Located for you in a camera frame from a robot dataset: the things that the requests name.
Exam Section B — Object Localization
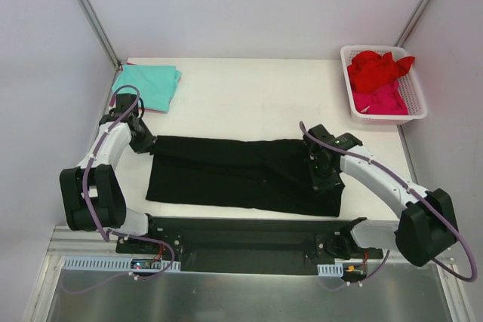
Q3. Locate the black t-shirt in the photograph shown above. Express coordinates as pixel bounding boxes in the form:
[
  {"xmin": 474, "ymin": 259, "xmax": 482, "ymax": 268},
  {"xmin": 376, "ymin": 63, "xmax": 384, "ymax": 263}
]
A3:
[{"xmin": 146, "ymin": 136, "xmax": 344, "ymax": 216}]

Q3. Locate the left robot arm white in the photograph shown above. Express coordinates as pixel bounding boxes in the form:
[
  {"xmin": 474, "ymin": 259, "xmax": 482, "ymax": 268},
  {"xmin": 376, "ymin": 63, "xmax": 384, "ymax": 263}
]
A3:
[{"xmin": 60, "ymin": 94, "xmax": 160, "ymax": 253}]

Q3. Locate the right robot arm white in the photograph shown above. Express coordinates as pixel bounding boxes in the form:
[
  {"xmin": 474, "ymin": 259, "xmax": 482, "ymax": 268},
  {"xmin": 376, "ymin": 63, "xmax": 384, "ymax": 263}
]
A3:
[{"xmin": 299, "ymin": 123, "xmax": 459, "ymax": 267}]

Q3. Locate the folded pink t-shirt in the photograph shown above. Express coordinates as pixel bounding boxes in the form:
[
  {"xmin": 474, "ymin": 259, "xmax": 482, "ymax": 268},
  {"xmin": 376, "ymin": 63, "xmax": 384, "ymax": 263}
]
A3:
[{"xmin": 110, "ymin": 65, "xmax": 166, "ymax": 112}]

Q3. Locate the folded teal t-shirt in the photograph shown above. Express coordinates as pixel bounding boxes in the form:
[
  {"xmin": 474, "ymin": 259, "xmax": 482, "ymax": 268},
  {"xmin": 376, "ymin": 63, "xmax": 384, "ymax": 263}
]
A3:
[{"xmin": 112, "ymin": 63, "xmax": 182, "ymax": 112}]

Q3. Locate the magenta t-shirt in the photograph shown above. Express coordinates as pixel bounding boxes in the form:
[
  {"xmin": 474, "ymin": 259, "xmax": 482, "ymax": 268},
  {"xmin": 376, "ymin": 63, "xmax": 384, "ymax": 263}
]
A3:
[{"xmin": 352, "ymin": 81, "xmax": 409, "ymax": 115}]

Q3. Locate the red t-shirt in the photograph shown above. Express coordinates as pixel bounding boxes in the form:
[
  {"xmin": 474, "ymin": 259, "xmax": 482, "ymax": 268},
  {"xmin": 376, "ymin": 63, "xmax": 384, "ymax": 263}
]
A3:
[{"xmin": 347, "ymin": 51, "xmax": 415, "ymax": 94}]

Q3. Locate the white plastic basket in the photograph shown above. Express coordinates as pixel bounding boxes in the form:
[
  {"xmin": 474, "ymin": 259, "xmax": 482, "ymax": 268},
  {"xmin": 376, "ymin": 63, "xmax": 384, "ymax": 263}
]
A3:
[{"xmin": 340, "ymin": 45, "xmax": 427, "ymax": 125}]

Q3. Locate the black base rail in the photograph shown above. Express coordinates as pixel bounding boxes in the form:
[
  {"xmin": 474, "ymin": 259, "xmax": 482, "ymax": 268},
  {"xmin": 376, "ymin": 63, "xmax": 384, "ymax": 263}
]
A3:
[{"xmin": 107, "ymin": 217, "xmax": 399, "ymax": 275}]

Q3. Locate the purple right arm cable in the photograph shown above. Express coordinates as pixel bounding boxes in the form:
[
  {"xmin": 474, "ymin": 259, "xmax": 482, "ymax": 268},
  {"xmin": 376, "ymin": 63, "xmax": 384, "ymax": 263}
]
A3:
[{"xmin": 299, "ymin": 121, "xmax": 478, "ymax": 284}]

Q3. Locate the left aluminium frame post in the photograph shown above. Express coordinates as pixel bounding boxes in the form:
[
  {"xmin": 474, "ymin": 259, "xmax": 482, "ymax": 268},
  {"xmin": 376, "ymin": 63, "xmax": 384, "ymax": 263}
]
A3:
[{"xmin": 77, "ymin": 0, "xmax": 122, "ymax": 69}]

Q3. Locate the aluminium frame post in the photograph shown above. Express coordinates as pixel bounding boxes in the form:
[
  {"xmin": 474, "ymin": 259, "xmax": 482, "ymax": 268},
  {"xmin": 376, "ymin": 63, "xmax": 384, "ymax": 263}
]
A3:
[
  {"xmin": 393, "ymin": 0, "xmax": 434, "ymax": 49},
  {"xmin": 77, "ymin": 0, "xmax": 122, "ymax": 69}
]

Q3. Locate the right aluminium frame post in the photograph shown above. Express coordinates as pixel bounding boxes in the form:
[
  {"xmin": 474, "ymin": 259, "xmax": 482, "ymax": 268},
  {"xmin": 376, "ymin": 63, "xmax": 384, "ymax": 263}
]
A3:
[{"xmin": 393, "ymin": 0, "xmax": 434, "ymax": 49}]

